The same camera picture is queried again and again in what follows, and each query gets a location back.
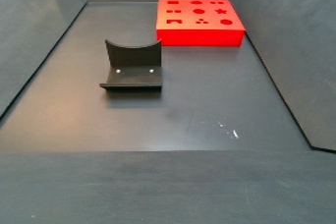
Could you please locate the black curved holder stand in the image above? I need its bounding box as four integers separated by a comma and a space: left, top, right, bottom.
100, 40, 162, 90

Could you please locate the red shape-sorter block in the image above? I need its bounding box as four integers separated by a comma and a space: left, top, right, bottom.
156, 0, 245, 47

